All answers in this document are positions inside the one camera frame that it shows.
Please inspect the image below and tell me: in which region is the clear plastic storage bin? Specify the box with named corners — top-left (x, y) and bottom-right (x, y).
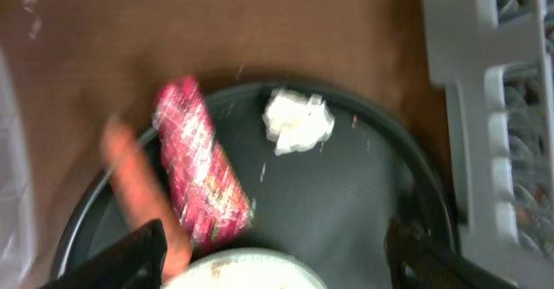
top-left (1, 56), bottom-right (36, 288)

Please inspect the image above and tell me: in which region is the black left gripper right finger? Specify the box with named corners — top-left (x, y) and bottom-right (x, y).
top-left (384, 219), bottom-right (517, 289)

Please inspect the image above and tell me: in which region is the orange carrot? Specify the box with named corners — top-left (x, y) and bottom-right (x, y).
top-left (100, 117), bottom-right (192, 283)

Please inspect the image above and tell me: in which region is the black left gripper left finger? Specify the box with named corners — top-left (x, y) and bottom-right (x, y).
top-left (41, 219), bottom-right (167, 289)

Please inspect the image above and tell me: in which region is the round black serving tray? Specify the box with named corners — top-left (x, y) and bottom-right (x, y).
top-left (50, 80), bottom-right (458, 289)

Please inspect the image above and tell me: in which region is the grey plate with food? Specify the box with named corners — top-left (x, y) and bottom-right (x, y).
top-left (161, 247), bottom-right (327, 289)

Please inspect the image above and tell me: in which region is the grey dishwasher rack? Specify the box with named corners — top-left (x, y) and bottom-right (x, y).
top-left (422, 0), bottom-right (553, 288)

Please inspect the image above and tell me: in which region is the red snack wrapper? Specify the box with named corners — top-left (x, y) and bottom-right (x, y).
top-left (152, 75), bottom-right (254, 249)

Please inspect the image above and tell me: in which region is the white tissue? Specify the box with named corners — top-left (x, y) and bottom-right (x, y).
top-left (262, 88), bottom-right (335, 156)

